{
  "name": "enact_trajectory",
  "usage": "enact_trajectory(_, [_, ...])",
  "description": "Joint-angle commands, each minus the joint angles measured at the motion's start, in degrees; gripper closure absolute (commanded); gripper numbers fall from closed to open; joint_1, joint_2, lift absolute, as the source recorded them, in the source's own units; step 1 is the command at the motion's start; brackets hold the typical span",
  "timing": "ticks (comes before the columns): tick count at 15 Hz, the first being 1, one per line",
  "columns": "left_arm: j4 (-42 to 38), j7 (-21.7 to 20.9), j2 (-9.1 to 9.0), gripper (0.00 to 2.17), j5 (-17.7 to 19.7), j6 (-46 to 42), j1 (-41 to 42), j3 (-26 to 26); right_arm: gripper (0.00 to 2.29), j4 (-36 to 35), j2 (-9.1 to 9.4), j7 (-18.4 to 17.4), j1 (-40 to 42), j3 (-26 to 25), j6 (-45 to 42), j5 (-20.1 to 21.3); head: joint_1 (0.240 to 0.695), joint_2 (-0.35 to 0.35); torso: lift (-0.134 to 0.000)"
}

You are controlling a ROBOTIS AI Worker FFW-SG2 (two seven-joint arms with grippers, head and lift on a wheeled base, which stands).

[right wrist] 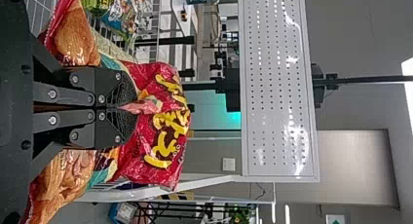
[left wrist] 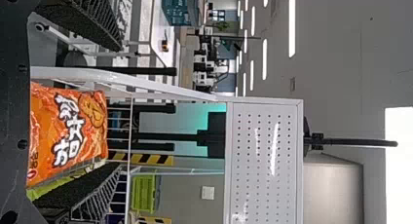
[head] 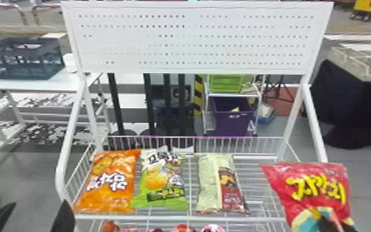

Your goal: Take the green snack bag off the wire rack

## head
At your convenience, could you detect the white wire rack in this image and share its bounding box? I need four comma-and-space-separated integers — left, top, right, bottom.
55, 0, 335, 232

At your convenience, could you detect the pale green snack packet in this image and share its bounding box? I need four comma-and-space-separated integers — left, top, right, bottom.
195, 152, 251, 215

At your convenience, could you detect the small white shelf rack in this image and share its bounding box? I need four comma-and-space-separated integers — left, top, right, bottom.
201, 74, 265, 136

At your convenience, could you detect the red snack packet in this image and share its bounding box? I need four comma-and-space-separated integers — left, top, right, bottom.
260, 161, 362, 232

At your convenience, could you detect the dark blue crate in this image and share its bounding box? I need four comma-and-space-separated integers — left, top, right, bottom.
0, 36, 66, 81

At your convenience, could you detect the red noodle cup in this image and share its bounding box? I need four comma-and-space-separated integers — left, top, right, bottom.
171, 223, 195, 232

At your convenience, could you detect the pink noodle cup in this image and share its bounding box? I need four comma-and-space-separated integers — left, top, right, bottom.
200, 223, 227, 232

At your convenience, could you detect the purple crate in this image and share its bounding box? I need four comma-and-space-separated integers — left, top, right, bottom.
211, 96, 255, 137

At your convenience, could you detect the green basket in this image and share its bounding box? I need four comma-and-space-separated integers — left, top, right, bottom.
208, 74, 245, 94

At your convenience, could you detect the clear box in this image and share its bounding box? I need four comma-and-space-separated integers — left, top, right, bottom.
327, 46, 371, 83

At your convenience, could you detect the blue basket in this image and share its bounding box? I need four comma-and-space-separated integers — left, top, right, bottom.
254, 102, 277, 125

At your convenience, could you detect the white side table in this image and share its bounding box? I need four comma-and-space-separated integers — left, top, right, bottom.
0, 52, 113, 164

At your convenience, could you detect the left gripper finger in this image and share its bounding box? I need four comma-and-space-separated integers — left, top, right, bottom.
49, 199, 76, 232

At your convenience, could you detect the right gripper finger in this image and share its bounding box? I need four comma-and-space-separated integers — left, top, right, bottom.
319, 215, 346, 232

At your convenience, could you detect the yellow black striped post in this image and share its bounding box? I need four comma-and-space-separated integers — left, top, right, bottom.
193, 74, 205, 117

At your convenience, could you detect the orange snack packet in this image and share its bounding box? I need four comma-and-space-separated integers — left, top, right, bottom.
74, 148, 141, 215

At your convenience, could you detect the black draped side table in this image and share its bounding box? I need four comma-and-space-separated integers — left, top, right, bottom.
310, 59, 371, 151

